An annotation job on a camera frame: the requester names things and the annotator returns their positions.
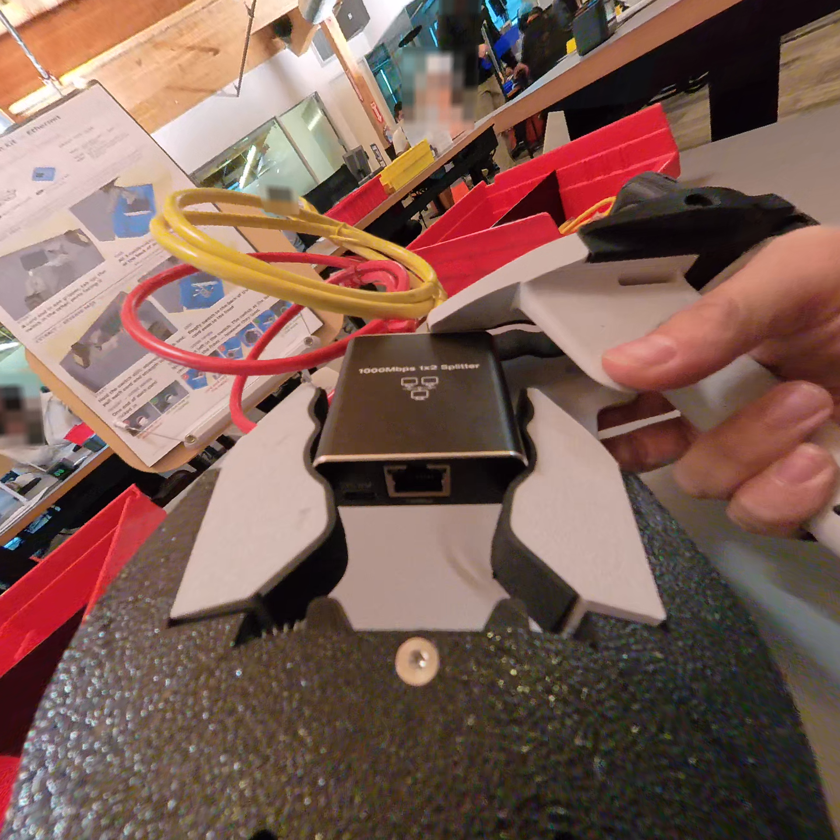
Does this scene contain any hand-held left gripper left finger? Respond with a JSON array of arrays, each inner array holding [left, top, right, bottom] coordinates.
[[169, 384, 349, 636]]

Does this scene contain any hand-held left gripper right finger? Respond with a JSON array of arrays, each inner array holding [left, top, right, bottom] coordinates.
[[491, 387, 667, 639]]

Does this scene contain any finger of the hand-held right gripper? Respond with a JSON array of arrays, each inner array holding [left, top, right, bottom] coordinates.
[[427, 233, 703, 396], [491, 325, 683, 441]]

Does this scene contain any yellow ethernet cable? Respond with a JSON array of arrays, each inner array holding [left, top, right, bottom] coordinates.
[[150, 187, 447, 320], [558, 196, 618, 235]]

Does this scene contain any red ethernet cable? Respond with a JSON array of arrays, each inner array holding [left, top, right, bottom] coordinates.
[[120, 252, 421, 434]]

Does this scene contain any black port adapter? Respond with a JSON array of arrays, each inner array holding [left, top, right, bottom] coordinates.
[[314, 331, 529, 506]]

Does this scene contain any person's right hand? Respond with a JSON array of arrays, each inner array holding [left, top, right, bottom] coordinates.
[[599, 225, 840, 539]]

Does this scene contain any black bin divider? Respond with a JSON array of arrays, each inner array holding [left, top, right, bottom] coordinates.
[[492, 172, 568, 227]]

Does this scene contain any red plastic bin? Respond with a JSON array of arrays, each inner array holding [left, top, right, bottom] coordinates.
[[0, 484, 168, 795], [322, 104, 681, 296]]

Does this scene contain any wood-top office desk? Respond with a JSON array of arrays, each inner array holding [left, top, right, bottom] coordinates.
[[387, 121, 500, 217]]

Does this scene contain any yellow storage bin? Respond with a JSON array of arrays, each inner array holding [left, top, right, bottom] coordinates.
[[379, 140, 435, 193]]

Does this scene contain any grey wood-edged desk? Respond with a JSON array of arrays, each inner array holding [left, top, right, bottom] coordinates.
[[489, 0, 782, 142]]

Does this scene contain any printed instruction sheet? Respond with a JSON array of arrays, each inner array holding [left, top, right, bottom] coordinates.
[[0, 82, 345, 473]]

